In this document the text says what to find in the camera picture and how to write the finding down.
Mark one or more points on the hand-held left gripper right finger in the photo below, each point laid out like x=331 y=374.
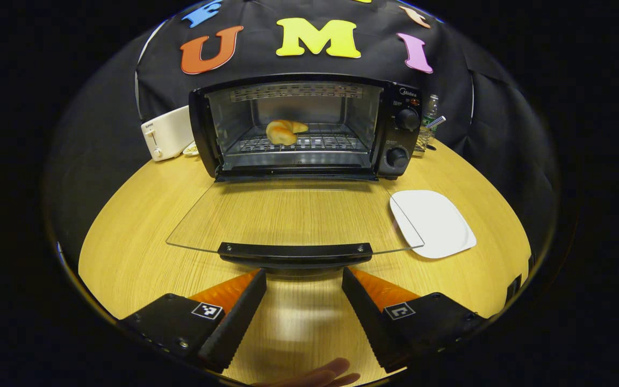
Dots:
x=366 y=314

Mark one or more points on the white toaster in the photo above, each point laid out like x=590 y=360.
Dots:
x=167 y=133

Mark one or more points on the white snack tray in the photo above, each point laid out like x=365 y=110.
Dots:
x=191 y=149

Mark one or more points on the white square plate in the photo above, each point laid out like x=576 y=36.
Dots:
x=432 y=223

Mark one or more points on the black backdrop cloth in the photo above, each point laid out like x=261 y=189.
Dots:
x=256 y=64

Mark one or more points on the golden croissant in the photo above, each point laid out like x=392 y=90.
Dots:
x=281 y=133

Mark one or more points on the clear plastic water bottle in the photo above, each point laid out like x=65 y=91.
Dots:
x=431 y=110

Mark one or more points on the black electric oven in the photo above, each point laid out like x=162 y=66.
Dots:
x=403 y=140

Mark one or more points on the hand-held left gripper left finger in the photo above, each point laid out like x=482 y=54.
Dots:
x=237 y=328

